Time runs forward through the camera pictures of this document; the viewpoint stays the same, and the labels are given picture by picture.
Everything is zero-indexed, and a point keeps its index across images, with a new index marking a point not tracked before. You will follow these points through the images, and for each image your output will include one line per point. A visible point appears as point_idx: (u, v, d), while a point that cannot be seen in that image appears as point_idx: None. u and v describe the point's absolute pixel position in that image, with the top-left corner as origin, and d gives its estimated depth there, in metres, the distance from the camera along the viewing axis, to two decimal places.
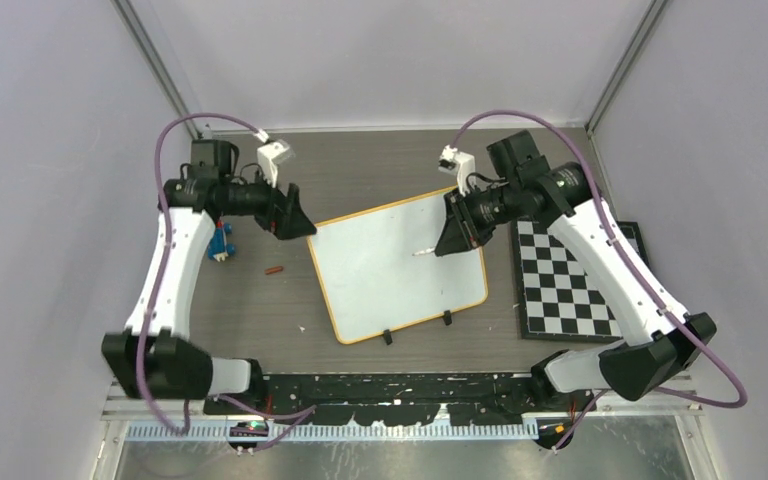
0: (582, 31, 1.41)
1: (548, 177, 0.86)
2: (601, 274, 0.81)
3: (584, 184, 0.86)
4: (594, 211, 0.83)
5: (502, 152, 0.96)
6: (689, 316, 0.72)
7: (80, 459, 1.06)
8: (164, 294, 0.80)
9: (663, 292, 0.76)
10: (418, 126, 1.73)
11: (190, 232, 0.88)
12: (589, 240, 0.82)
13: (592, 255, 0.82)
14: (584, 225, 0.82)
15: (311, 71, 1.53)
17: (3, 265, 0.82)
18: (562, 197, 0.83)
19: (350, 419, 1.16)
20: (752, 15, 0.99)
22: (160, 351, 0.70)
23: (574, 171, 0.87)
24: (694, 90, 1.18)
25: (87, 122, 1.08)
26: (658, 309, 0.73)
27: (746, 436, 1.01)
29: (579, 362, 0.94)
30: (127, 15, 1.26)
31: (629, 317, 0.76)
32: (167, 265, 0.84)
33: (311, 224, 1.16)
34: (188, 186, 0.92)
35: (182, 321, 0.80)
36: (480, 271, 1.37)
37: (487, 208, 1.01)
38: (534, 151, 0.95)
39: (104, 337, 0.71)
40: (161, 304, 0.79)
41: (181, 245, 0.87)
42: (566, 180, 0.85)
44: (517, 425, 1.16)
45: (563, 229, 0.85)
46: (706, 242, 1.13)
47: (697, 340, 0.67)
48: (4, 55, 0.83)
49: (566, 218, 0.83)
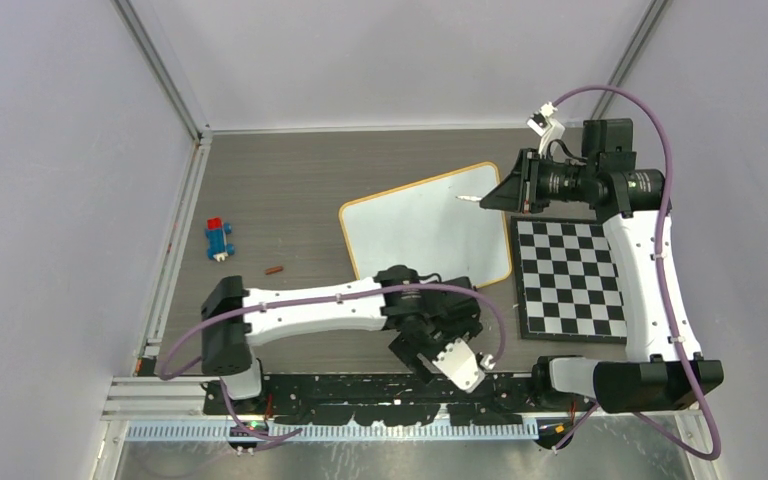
0: (583, 31, 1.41)
1: (622, 175, 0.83)
2: (628, 282, 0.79)
3: (657, 194, 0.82)
4: (652, 223, 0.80)
5: (596, 131, 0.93)
6: (699, 357, 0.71)
7: (81, 458, 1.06)
8: (281, 310, 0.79)
9: (684, 323, 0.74)
10: (418, 125, 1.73)
11: (359, 309, 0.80)
12: (633, 247, 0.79)
13: (629, 261, 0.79)
14: (637, 231, 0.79)
15: (311, 71, 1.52)
17: (4, 264, 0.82)
18: (626, 196, 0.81)
19: (350, 419, 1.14)
20: (754, 18, 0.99)
22: (226, 333, 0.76)
23: (652, 176, 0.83)
24: (695, 91, 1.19)
25: (86, 121, 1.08)
26: (670, 337, 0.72)
27: (747, 436, 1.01)
29: (582, 364, 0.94)
30: (128, 15, 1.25)
31: (637, 333, 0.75)
32: (314, 303, 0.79)
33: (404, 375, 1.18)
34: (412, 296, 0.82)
35: (262, 337, 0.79)
36: (504, 249, 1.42)
37: (557, 180, 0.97)
38: (627, 143, 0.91)
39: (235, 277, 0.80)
40: (269, 315, 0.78)
41: (340, 307, 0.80)
42: (638, 183, 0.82)
44: (517, 425, 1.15)
45: (613, 228, 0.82)
46: (707, 242, 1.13)
47: (696, 385, 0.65)
48: (3, 53, 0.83)
49: (621, 218, 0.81)
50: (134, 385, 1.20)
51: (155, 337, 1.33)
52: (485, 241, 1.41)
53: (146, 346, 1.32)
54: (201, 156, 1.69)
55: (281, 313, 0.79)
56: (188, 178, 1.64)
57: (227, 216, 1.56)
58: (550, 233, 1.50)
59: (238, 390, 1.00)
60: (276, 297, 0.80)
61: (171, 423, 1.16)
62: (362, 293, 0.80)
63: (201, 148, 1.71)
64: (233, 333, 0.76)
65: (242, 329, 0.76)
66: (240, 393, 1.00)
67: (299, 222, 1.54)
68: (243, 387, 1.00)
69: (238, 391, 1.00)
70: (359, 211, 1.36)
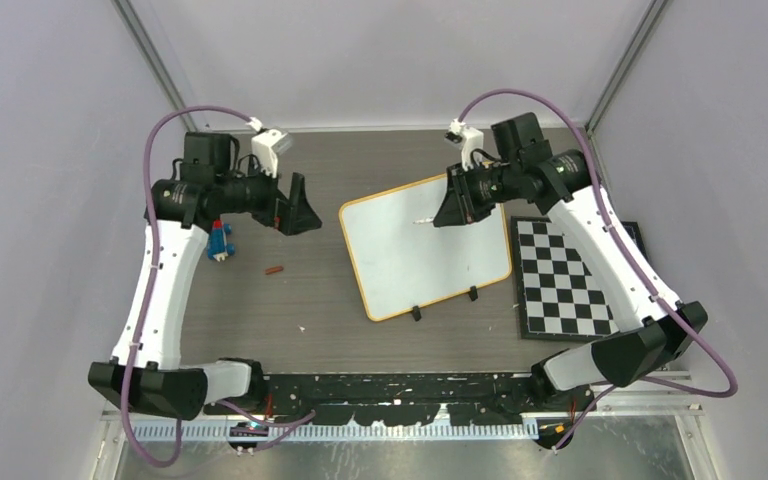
0: (581, 31, 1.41)
1: (548, 165, 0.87)
2: (593, 259, 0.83)
3: (584, 171, 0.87)
4: (591, 198, 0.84)
5: (506, 133, 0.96)
6: (680, 304, 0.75)
7: (80, 458, 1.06)
8: (150, 324, 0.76)
9: (656, 279, 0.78)
10: (418, 125, 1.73)
11: (177, 249, 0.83)
12: (585, 225, 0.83)
13: (585, 238, 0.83)
14: (582, 210, 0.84)
15: (310, 71, 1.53)
17: (3, 264, 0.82)
18: (560, 183, 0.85)
19: (350, 419, 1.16)
20: (752, 16, 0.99)
22: (147, 388, 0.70)
23: (575, 157, 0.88)
24: (693, 90, 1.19)
25: (85, 121, 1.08)
26: (651, 295, 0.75)
27: (749, 436, 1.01)
29: (576, 354, 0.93)
30: (127, 15, 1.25)
31: (621, 303, 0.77)
32: (154, 289, 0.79)
33: (315, 216, 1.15)
34: (179, 192, 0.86)
35: (171, 352, 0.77)
36: (504, 248, 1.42)
37: (486, 185, 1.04)
38: (538, 134, 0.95)
39: (93, 367, 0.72)
40: (148, 338, 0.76)
41: (168, 265, 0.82)
42: (565, 166, 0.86)
44: (517, 425, 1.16)
45: (560, 214, 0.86)
46: (708, 242, 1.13)
47: (688, 327, 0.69)
48: (3, 52, 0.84)
49: (564, 203, 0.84)
50: None
51: None
52: (487, 241, 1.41)
53: None
54: None
55: (152, 326, 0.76)
56: None
57: (228, 216, 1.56)
58: (550, 233, 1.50)
59: (239, 385, 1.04)
60: (130, 328, 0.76)
61: (172, 422, 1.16)
62: (155, 239, 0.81)
63: None
64: (154, 378, 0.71)
65: (149, 374, 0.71)
66: (239, 392, 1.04)
67: None
68: (241, 379, 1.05)
69: (239, 386, 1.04)
70: (358, 212, 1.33)
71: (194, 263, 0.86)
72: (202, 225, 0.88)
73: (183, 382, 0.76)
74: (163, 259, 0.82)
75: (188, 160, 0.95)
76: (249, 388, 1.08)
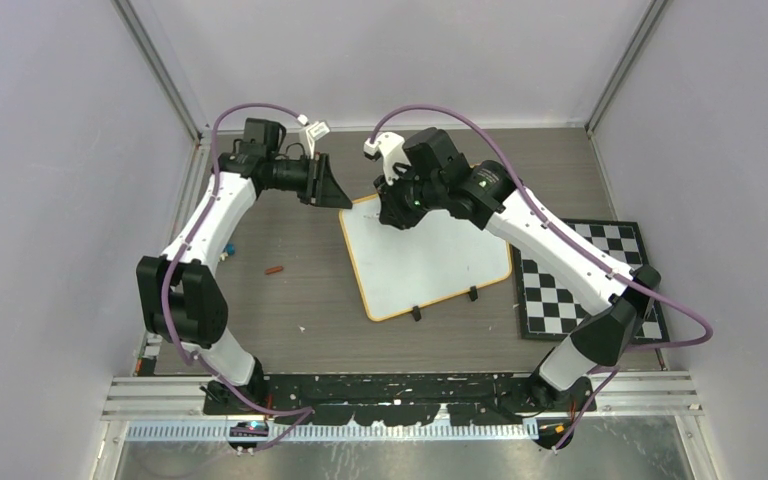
0: (581, 30, 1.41)
1: (471, 183, 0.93)
2: (544, 256, 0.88)
3: (503, 180, 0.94)
4: (521, 203, 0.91)
5: (422, 153, 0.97)
6: (634, 272, 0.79)
7: (80, 458, 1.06)
8: (201, 236, 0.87)
9: (605, 256, 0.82)
10: (418, 126, 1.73)
11: (232, 190, 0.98)
12: (525, 228, 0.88)
13: (529, 240, 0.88)
14: (518, 217, 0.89)
15: (311, 71, 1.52)
17: (3, 264, 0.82)
18: (488, 198, 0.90)
19: (350, 419, 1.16)
20: (752, 17, 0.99)
22: (188, 279, 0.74)
23: (492, 171, 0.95)
24: (693, 90, 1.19)
25: (85, 121, 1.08)
26: (607, 274, 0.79)
27: (750, 437, 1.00)
29: (563, 350, 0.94)
30: (127, 15, 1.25)
31: (584, 289, 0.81)
32: (209, 213, 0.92)
33: (345, 193, 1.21)
34: (241, 158, 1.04)
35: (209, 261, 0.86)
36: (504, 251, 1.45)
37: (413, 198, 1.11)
38: (452, 150, 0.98)
39: (143, 257, 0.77)
40: (196, 244, 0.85)
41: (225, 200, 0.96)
42: (487, 181, 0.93)
44: (517, 425, 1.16)
45: (499, 226, 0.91)
46: (710, 242, 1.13)
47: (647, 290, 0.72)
48: (3, 53, 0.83)
49: (498, 215, 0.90)
50: (133, 384, 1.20)
51: (155, 337, 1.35)
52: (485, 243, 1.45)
53: (146, 346, 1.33)
54: (202, 156, 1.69)
55: (201, 239, 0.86)
56: (188, 178, 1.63)
57: None
58: None
59: (238, 377, 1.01)
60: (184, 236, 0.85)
61: (172, 423, 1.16)
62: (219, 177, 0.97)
63: (201, 148, 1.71)
64: (194, 272, 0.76)
65: (195, 269, 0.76)
66: (238, 383, 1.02)
67: (299, 222, 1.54)
68: (243, 371, 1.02)
69: (239, 378, 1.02)
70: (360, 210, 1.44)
71: (241, 210, 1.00)
72: (254, 187, 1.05)
73: (215, 298, 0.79)
74: (221, 194, 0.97)
75: (247, 139, 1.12)
76: (250, 387, 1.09)
